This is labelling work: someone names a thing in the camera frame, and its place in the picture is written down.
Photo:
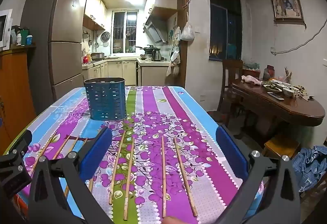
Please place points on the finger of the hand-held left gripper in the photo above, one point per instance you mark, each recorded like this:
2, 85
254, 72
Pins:
23, 141

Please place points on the person's right hand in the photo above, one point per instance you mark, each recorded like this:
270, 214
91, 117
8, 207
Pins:
172, 221

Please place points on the dark room window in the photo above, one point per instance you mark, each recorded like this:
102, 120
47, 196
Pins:
224, 24

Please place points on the chopstick cup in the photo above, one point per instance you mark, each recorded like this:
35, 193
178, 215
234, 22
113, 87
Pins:
288, 77

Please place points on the pink cloth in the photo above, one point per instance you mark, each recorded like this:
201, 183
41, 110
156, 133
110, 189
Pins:
251, 79

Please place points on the framed wall picture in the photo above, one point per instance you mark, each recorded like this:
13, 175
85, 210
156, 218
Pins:
287, 6

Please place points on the wood-trimmed upper kitchen cabinet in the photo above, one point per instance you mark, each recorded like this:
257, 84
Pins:
161, 6

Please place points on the floral striped tablecloth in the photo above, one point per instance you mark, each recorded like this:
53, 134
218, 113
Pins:
153, 121

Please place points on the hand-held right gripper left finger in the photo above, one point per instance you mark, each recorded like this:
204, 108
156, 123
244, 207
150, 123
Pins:
97, 152

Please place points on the dark glass jar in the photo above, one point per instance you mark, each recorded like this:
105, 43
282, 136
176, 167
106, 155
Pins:
268, 73

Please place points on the white mug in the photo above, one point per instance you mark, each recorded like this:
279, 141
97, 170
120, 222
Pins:
295, 93

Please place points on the white hanging plastic bag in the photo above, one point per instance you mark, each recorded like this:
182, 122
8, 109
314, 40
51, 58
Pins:
187, 33

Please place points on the plate of greens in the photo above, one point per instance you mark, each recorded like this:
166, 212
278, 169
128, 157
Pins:
272, 89

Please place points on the dark wooden chair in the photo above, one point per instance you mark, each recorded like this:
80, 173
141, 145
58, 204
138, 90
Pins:
230, 70

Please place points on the barred kitchen window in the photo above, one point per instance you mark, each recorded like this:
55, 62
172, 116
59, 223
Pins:
125, 32

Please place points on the green box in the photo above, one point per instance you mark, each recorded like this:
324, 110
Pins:
25, 37

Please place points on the blue perforated utensil holder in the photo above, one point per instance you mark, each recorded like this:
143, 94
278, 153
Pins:
106, 101

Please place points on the beige stove counter cabinet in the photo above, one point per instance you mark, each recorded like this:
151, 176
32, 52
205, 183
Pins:
153, 74

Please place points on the steel range hood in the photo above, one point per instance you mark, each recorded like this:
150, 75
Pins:
155, 31

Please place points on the hanging metal colander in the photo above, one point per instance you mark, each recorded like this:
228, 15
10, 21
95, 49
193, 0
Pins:
105, 36

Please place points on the hanging cloth bags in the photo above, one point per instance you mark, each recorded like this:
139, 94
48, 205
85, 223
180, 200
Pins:
174, 63

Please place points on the dark wooden dining table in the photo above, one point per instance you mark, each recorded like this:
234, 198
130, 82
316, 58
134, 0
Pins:
281, 109

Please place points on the rice cooker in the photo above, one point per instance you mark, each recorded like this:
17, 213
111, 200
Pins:
97, 56

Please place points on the wooden stool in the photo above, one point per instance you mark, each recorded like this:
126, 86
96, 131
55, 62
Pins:
281, 146

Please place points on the orange wooden cabinet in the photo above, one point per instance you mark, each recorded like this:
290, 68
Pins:
15, 86

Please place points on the white medicine bottle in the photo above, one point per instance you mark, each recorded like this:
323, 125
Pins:
19, 39

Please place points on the beige lower kitchen cabinets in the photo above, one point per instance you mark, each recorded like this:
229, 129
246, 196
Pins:
122, 71

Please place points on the blue lidded jar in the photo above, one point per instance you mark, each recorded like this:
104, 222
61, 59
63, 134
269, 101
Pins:
29, 40

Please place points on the white microwave oven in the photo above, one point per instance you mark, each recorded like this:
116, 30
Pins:
4, 28

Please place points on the black wok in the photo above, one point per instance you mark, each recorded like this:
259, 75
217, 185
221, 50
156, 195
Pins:
149, 49

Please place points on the blue patterned cloth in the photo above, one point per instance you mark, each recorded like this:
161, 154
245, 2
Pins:
310, 166

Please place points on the beige upper kitchen cabinet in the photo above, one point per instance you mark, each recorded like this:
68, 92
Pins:
94, 11

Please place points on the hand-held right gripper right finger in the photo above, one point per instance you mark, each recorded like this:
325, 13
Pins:
231, 152

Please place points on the steel electric kettle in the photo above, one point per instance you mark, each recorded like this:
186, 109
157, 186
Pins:
156, 55

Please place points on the brown refrigerator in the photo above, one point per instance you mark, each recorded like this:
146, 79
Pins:
63, 60

